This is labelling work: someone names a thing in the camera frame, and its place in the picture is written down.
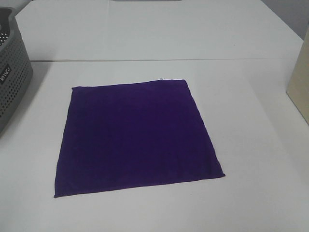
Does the purple towel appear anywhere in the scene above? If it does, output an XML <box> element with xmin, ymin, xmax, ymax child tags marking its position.
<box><xmin>55</xmin><ymin>80</ymin><xmax>224</xmax><ymax>198</ymax></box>

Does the beige box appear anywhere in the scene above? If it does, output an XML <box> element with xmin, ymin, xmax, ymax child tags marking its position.
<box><xmin>286</xmin><ymin>29</ymin><xmax>309</xmax><ymax>121</ymax></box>

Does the grey perforated plastic basket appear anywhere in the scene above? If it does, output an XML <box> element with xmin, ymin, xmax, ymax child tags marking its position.
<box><xmin>0</xmin><ymin>7</ymin><xmax>33</xmax><ymax>131</ymax></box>

